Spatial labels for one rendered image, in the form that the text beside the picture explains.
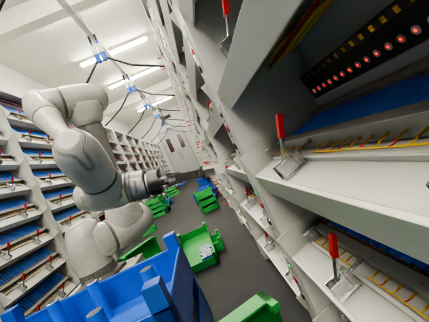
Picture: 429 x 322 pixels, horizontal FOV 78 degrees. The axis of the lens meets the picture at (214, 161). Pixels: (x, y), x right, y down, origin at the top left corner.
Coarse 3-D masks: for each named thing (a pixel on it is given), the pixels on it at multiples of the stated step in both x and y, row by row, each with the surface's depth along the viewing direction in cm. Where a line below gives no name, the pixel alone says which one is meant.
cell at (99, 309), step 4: (96, 308) 30; (100, 308) 29; (92, 312) 29; (96, 312) 28; (100, 312) 29; (104, 312) 29; (88, 316) 28; (92, 316) 28; (96, 316) 28; (100, 316) 29; (104, 316) 29; (88, 320) 28; (92, 320) 28; (96, 320) 28; (100, 320) 28; (104, 320) 29; (108, 320) 29
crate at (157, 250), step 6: (150, 240) 197; (156, 240) 195; (138, 246) 186; (144, 246) 192; (150, 246) 196; (156, 246) 197; (132, 252) 183; (138, 252) 187; (144, 252) 190; (150, 252) 194; (156, 252) 198; (120, 258) 174; (126, 258) 171
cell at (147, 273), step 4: (144, 268) 36; (148, 268) 35; (152, 268) 36; (140, 272) 35; (144, 272) 35; (148, 272) 35; (152, 272) 35; (144, 276) 35; (148, 276) 35; (152, 276) 35; (156, 276) 36; (144, 280) 35
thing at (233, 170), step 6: (228, 150) 126; (234, 150) 125; (222, 156) 126; (228, 156) 124; (222, 162) 126; (240, 162) 66; (228, 168) 108; (234, 168) 93; (234, 174) 101; (240, 174) 81; (246, 174) 66; (246, 180) 78
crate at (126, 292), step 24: (168, 240) 44; (144, 264) 45; (168, 264) 45; (120, 288) 45; (144, 288) 26; (168, 288) 43; (192, 288) 39; (48, 312) 44; (72, 312) 44; (120, 312) 42; (144, 312) 38; (168, 312) 26; (192, 312) 33
